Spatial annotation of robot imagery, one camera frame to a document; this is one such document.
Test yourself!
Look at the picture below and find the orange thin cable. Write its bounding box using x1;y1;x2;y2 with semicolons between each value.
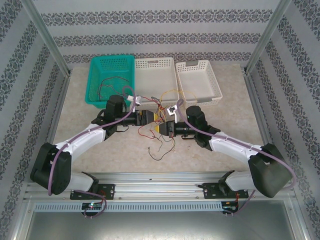
156;104;176;121

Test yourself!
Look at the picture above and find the green thin cable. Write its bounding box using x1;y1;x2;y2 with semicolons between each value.
157;134;176;153

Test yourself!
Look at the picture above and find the red thin cable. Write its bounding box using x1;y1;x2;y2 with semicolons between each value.
138;96;166;139

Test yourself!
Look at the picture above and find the blue thin cable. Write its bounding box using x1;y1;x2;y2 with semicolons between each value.
149;96;163;111

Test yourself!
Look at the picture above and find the black thin cable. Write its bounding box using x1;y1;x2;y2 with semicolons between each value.
96;76;132;101

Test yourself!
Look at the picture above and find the dark brown thin cable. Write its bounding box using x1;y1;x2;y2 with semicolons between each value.
147;139;176;161

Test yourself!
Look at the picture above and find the yellow thin cable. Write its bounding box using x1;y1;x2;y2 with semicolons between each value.
159;89;199;118

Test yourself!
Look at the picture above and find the teal plastic basket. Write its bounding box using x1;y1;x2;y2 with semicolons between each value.
84;55;136;110

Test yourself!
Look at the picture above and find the large white plastic basket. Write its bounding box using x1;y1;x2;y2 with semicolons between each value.
133;56;180;107

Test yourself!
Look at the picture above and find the grey metal sheet panel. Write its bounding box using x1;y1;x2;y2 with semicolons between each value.
14;199;308;240

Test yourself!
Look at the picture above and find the right circuit board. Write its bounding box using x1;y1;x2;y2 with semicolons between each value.
221;201;240;212

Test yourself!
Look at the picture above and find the circuit board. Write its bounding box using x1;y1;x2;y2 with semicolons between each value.
221;201;240;212
81;202;104;210

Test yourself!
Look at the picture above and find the left circuit board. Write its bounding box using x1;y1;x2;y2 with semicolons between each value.
81;202;104;210

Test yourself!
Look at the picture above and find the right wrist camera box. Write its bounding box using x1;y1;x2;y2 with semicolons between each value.
166;105;181;124

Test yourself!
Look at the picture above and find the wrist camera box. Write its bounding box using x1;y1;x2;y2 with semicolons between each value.
126;94;144;113
166;105;181;124

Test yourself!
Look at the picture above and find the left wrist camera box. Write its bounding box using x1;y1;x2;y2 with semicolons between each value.
126;94;144;113

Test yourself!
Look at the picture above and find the white basket with grey handles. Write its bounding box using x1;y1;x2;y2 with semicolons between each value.
174;59;224;110

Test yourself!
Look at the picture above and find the aluminium side rail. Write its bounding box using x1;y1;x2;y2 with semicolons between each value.
243;71;286;181
33;72;73;183

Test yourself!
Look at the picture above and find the aluminium mounting rail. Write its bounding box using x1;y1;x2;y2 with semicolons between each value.
23;171;293;201

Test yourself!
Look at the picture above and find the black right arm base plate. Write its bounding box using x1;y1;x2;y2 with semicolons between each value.
202;181;250;200

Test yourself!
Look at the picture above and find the slotted grey cable duct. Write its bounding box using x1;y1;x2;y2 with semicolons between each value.
33;201;223;212

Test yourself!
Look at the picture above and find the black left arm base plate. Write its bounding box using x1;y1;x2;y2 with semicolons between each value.
69;183;116;201

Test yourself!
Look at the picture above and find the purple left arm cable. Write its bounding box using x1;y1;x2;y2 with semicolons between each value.
46;85;138;219

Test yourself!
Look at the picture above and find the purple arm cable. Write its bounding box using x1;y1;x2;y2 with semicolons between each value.
46;85;138;219
176;98;298;216

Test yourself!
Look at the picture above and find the aluminium frame post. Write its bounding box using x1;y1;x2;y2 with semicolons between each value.
243;0;301;76
21;0;72;76

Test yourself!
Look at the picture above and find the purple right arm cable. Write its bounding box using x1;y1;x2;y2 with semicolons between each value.
176;98;298;216

